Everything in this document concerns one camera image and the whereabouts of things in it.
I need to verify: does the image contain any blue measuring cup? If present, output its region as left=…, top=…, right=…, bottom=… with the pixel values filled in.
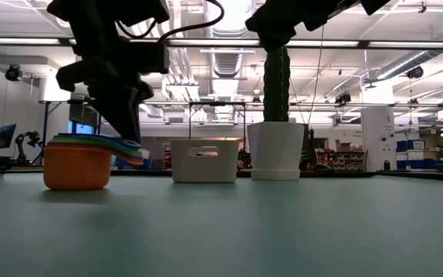
left=47, top=140, right=145, bottom=162

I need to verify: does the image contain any overhead light bar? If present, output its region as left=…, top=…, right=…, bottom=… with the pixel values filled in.
left=0, top=36, right=443, bottom=50

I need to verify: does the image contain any black metal frame stand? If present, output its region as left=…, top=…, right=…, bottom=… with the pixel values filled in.
left=188, top=101, right=248, bottom=140

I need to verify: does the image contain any orange measuring cup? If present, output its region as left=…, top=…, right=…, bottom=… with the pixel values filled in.
left=43, top=144, right=145, bottom=192

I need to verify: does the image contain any white pillar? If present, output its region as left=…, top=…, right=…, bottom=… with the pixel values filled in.
left=361, top=106, right=398, bottom=172

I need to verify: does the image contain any teal measuring cup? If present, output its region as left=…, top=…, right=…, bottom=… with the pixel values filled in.
left=52, top=134, right=144, bottom=153

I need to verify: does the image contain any clear plastic container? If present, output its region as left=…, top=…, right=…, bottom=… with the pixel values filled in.
left=170, top=138, right=240, bottom=184

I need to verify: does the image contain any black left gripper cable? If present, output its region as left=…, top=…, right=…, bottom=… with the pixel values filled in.
left=115, top=0, right=225, bottom=44

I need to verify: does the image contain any parts shelf with red bins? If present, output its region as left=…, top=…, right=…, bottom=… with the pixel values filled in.
left=313, top=149, right=365, bottom=172

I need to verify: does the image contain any green cactus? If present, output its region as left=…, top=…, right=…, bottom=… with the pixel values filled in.
left=262, top=45, right=291, bottom=123

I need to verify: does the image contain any black ceiling spotlight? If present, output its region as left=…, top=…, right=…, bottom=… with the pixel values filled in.
left=405, top=65, right=425, bottom=80
left=5, top=64, right=23, bottom=82

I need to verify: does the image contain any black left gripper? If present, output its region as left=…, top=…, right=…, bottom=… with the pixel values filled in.
left=46, top=0, right=171, bottom=143

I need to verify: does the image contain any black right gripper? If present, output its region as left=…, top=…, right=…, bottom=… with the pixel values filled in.
left=244, top=0, right=340, bottom=54

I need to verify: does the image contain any blue storage bin stack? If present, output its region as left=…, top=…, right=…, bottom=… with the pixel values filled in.
left=396, top=138, right=426, bottom=170

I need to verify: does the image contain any white hexagonal plant pot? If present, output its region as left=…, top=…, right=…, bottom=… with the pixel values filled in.
left=247, top=122, right=305, bottom=181

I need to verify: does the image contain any black table frame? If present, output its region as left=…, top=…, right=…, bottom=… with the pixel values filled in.
left=0, top=168, right=443, bottom=182

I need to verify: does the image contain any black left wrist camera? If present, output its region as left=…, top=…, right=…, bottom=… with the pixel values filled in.
left=127, top=41, right=171, bottom=75

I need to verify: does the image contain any cardboard box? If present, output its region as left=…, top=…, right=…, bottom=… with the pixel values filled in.
left=335, top=139, right=354, bottom=153

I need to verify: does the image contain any yellow measuring cup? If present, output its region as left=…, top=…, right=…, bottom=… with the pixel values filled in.
left=48, top=138, right=145, bottom=160

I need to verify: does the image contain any red measuring cup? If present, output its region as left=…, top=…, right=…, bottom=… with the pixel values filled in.
left=46, top=142, right=145, bottom=165

